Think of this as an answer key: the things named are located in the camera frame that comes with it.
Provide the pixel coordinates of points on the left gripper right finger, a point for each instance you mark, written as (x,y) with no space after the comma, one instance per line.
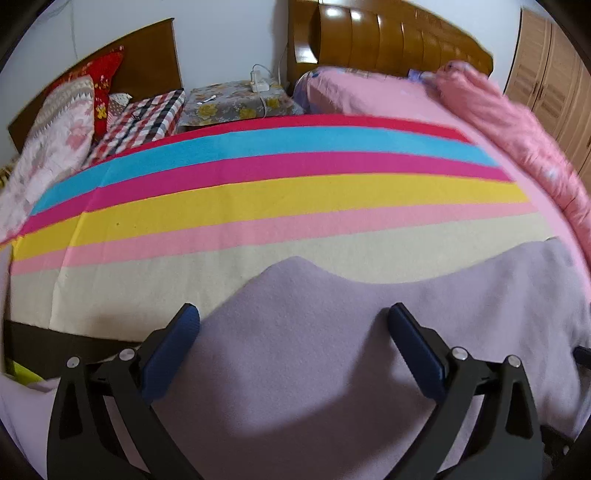
(505,442)

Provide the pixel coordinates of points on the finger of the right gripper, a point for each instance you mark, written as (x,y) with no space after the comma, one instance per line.
(582,356)

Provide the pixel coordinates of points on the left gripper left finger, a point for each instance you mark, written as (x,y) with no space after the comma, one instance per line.
(102,424)

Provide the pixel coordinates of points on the lavender knit pants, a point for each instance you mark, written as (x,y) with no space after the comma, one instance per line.
(295,374)

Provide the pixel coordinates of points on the pink crumpled duvet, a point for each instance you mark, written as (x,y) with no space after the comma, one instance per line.
(513,128)

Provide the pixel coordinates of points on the rainbow striped blanket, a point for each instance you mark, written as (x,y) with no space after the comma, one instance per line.
(111,251)

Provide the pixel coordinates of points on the light wooden wardrobe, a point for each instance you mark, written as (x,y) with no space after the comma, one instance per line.
(549,77)

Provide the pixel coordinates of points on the pink floral white quilt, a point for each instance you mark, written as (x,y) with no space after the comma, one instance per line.
(57,146)

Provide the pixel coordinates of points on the red black plaid sheet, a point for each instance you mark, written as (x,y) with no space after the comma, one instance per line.
(141,122)

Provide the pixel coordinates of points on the glossy orange-brown headboard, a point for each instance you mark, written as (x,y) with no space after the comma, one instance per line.
(389,37)

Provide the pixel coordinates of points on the floral covered nightstand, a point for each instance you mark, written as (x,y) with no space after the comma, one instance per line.
(233,101)

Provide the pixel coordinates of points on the red floral pillow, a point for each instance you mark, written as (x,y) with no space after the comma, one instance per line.
(101,70)

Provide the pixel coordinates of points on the dark brown headboard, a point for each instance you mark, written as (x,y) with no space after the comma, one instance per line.
(149,67)

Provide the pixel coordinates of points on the white power strip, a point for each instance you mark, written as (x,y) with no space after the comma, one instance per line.
(258,81)

